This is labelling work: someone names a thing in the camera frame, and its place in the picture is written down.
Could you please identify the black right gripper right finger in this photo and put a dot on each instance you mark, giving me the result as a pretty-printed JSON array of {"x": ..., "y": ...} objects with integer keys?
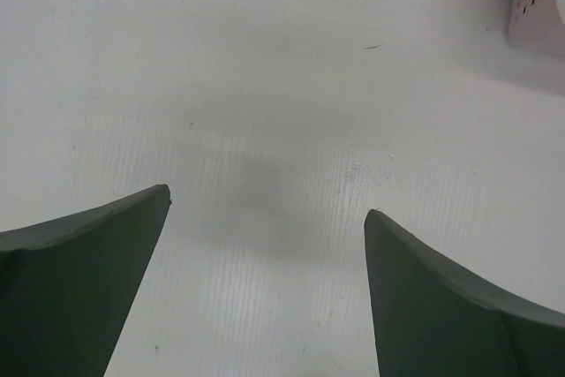
[{"x": 434, "y": 317}]

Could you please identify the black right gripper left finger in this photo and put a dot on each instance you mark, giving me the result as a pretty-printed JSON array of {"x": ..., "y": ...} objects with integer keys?
[{"x": 68, "y": 284}]

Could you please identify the white perforated plastic basket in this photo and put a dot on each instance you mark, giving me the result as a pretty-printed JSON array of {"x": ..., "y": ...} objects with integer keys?
[{"x": 537, "y": 26}]

